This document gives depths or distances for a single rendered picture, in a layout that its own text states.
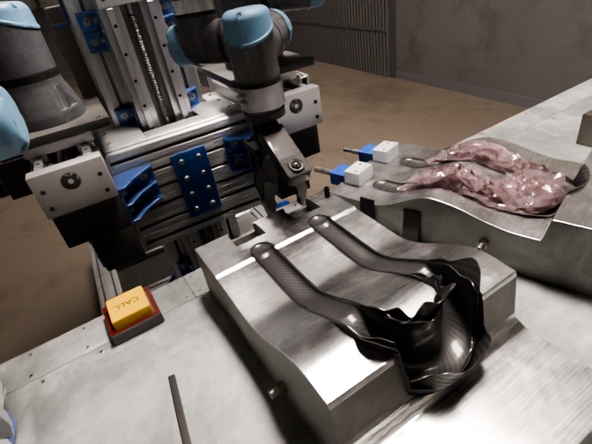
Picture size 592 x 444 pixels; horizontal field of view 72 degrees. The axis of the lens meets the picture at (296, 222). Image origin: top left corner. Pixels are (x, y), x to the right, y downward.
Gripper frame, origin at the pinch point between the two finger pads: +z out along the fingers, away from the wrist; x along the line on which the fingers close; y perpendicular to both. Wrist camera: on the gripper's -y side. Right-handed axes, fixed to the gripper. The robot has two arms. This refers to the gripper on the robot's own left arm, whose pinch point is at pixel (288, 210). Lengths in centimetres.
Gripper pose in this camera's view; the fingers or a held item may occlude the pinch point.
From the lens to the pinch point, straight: 79.0
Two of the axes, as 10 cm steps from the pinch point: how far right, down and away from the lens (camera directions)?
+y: -4.7, -4.3, 7.7
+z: 1.5, 8.2, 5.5
